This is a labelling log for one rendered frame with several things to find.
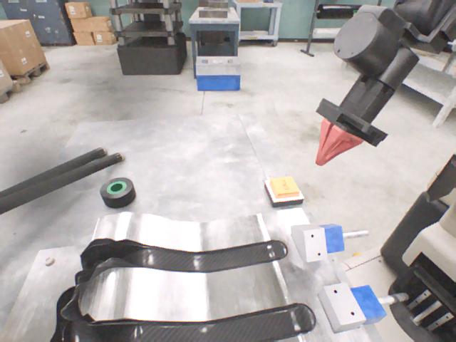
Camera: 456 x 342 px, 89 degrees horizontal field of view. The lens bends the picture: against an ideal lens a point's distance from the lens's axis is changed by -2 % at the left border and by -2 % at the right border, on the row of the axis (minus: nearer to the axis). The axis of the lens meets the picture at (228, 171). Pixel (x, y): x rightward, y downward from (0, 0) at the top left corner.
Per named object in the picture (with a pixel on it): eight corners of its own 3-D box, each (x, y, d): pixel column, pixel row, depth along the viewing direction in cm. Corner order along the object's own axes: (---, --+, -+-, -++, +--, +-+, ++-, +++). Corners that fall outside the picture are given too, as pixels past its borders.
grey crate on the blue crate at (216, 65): (239, 67, 353) (239, 56, 344) (241, 75, 322) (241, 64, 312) (197, 67, 351) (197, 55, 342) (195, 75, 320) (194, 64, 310)
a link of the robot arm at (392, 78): (431, 58, 33) (396, 48, 37) (412, 34, 29) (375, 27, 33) (397, 102, 36) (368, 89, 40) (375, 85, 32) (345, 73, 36)
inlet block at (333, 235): (355, 216, 45) (376, 220, 40) (358, 243, 45) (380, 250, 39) (290, 225, 43) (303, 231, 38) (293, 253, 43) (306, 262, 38)
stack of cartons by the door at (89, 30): (117, 42, 578) (108, 1, 525) (113, 45, 553) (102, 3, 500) (83, 42, 575) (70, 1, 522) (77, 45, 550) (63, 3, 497)
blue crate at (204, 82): (238, 81, 367) (239, 66, 353) (239, 91, 335) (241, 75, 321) (198, 81, 365) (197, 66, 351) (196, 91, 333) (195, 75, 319)
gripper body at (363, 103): (360, 135, 34) (397, 86, 30) (315, 106, 41) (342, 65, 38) (381, 144, 37) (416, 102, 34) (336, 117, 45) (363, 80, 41)
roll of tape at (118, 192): (97, 198, 62) (93, 188, 59) (125, 182, 66) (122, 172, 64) (114, 214, 58) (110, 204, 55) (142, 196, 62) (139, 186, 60)
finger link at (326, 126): (324, 178, 37) (364, 126, 33) (298, 154, 42) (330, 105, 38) (348, 184, 41) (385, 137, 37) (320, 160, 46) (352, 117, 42)
